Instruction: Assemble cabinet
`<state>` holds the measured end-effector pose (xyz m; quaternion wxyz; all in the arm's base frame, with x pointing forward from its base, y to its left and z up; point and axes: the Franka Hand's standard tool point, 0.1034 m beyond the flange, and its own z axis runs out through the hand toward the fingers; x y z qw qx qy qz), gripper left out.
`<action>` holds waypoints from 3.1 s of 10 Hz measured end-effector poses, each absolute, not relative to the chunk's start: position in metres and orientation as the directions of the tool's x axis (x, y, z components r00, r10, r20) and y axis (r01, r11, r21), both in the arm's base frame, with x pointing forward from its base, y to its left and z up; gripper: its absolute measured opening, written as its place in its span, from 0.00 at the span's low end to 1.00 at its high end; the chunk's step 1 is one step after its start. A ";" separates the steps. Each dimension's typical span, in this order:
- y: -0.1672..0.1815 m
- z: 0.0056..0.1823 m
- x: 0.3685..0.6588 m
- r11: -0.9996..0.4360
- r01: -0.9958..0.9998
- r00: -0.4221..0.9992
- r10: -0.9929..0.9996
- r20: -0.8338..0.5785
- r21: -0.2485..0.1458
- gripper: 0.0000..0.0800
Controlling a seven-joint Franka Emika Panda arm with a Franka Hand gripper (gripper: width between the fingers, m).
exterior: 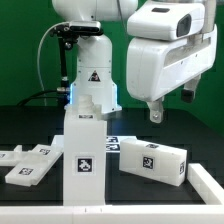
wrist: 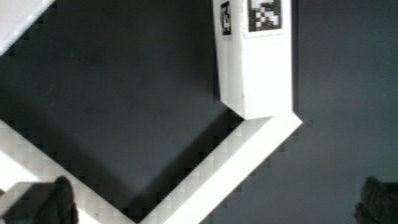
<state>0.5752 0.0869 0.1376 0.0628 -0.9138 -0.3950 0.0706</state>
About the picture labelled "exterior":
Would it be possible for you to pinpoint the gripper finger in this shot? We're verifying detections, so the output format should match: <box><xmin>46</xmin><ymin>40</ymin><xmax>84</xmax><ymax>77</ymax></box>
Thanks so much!
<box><xmin>147</xmin><ymin>99</ymin><xmax>164</xmax><ymax>123</ymax></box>
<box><xmin>181</xmin><ymin>75</ymin><xmax>201</xmax><ymax>103</ymax></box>

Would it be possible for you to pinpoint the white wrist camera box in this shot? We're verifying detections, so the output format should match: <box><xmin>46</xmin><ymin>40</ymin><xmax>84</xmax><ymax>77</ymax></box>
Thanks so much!
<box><xmin>127</xmin><ymin>1</ymin><xmax>205</xmax><ymax>41</ymax></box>

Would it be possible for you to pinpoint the black cable on table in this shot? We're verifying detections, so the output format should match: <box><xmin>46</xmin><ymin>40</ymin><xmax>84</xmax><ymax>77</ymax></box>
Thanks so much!
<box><xmin>16</xmin><ymin>89</ymin><xmax>66</xmax><ymax>108</ymax></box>

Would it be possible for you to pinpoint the grey camera cable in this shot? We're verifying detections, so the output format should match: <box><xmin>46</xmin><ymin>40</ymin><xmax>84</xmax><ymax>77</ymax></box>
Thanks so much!
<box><xmin>36</xmin><ymin>22</ymin><xmax>69</xmax><ymax>107</ymax></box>

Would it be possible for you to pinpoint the white cabinet top block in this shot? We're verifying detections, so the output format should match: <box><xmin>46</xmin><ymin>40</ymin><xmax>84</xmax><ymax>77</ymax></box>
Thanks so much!
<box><xmin>119</xmin><ymin>138</ymin><xmax>187</xmax><ymax>186</ymax></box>

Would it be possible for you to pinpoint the white cabinet door panel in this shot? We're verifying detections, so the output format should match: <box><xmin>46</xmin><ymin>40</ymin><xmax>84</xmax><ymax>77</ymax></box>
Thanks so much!
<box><xmin>5</xmin><ymin>144</ymin><xmax>63</xmax><ymax>187</ymax></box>

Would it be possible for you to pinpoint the white marker sheet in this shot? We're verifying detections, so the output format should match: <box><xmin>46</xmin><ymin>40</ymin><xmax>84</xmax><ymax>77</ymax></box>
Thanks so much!
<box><xmin>52</xmin><ymin>135</ymin><xmax>127</xmax><ymax>153</ymax></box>

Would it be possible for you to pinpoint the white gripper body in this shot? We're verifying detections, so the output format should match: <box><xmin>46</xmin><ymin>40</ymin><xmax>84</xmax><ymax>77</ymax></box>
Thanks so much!
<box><xmin>126</xmin><ymin>27</ymin><xmax>217</xmax><ymax>102</ymax></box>

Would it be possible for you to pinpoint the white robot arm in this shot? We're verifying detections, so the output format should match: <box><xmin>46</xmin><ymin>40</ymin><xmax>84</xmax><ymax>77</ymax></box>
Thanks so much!
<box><xmin>52</xmin><ymin>0</ymin><xmax>217</xmax><ymax>123</ymax></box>

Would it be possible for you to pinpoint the white cabinet body box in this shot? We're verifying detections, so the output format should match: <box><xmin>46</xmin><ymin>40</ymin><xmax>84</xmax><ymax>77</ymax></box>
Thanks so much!
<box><xmin>63</xmin><ymin>95</ymin><xmax>107</xmax><ymax>206</ymax></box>

